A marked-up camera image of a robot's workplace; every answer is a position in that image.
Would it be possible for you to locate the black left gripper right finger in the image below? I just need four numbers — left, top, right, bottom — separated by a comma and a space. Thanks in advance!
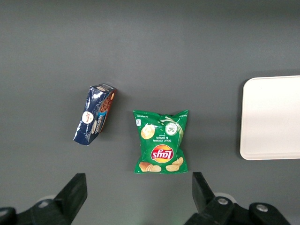
184, 172, 293, 225

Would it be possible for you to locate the green Lay's chips bag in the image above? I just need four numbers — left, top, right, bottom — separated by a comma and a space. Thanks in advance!
132, 109, 189, 174

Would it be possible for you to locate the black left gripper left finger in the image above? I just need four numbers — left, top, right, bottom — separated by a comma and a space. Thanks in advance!
0, 172, 88, 225

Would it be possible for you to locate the beige plastic tray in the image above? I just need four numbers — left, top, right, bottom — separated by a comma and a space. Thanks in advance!
239, 75, 300, 161

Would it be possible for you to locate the blue chocolate cookie box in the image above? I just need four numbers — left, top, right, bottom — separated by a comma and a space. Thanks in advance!
72, 83, 118, 146

